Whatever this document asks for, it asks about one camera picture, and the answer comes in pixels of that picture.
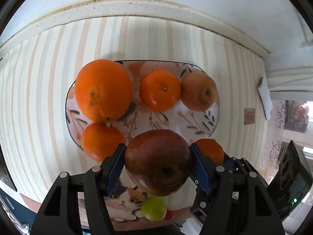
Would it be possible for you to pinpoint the dark orange tangerine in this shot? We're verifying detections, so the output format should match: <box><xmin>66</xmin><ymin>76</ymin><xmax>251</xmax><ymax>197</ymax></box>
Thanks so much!
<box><xmin>195</xmin><ymin>138</ymin><xmax>224</xmax><ymax>165</ymax></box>

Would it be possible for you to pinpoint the red cherry tomato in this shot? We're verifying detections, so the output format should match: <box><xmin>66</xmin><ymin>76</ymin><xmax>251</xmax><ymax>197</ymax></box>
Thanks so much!
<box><xmin>164</xmin><ymin>210</ymin><xmax>174</xmax><ymax>220</ymax></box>

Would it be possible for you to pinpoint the green apple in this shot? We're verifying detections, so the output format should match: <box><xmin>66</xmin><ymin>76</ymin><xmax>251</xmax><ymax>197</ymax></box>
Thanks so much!
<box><xmin>141</xmin><ymin>196</ymin><xmax>167</xmax><ymax>222</ymax></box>

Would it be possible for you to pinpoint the dark brown red apple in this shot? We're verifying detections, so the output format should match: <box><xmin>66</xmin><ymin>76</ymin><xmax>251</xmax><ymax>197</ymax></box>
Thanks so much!
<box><xmin>125</xmin><ymin>129</ymin><xmax>192</xmax><ymax>197</ymax></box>

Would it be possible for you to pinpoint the large orange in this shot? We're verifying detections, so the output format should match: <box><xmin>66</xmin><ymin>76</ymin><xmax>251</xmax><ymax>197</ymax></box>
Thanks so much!
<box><xmin>75</xmin><ymin>60</ymin><xmax>132</xmax><ymax>123</ymax></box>

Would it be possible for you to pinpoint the small mandarin orange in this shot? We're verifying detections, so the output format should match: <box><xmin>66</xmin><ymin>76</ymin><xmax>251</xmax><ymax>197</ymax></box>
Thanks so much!
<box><xmin>139</xmin><ymin>70</ymin><xmax>181</xmax><ymax>112</ymax></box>

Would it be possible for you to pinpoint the striped cat table mat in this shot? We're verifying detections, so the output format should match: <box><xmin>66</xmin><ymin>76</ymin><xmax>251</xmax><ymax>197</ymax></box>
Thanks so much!
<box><xmin>1</xmin><ymin>16</ymin><xmax>267</xmax><ymax>203</ymax></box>

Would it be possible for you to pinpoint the oval floral ceramic plate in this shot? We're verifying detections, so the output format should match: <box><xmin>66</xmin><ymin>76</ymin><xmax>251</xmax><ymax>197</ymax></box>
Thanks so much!
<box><xmin>65</xmin><ymin>59</ymin><xmax>220</xmax><ymax>152</ymax></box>

